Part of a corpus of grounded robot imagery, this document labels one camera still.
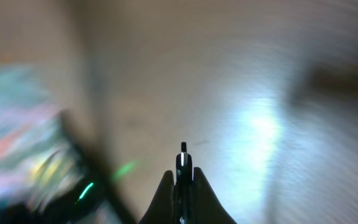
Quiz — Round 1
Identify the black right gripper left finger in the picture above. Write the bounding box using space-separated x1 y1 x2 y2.
139 170 174 224

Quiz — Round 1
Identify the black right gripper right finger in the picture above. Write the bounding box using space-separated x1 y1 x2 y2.
193 167 236 224

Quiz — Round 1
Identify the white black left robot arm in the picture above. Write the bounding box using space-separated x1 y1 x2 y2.
0 111 136 224

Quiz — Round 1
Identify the colourful abstract painting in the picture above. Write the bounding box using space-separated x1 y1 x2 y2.
0 64 83 210

